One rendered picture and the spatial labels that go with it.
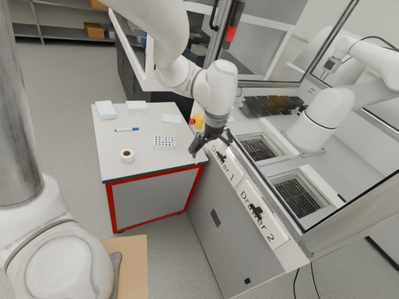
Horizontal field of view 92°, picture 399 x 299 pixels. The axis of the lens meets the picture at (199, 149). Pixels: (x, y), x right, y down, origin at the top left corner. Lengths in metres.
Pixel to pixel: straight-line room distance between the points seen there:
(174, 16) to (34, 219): 0.48
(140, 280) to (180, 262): 0.94
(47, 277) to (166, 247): 1.25
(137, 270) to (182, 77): 0.62
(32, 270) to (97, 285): 0.12
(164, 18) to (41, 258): 0.45
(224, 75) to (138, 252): 0.62
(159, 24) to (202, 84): 0.35
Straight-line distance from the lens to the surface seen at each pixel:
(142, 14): 0.27
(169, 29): 0.31
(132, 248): 0.76
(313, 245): 0.82
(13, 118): 0.42
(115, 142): 1.18
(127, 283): 0.73
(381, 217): 0.68
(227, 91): 0.60
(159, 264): 1.63
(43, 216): 0.56
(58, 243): 0.50
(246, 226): 1.06
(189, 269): 1.66
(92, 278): 0.50
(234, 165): 0.97
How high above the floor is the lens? 1.58
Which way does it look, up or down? 43 degrees down
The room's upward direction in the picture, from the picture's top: 19 degrees clockwise
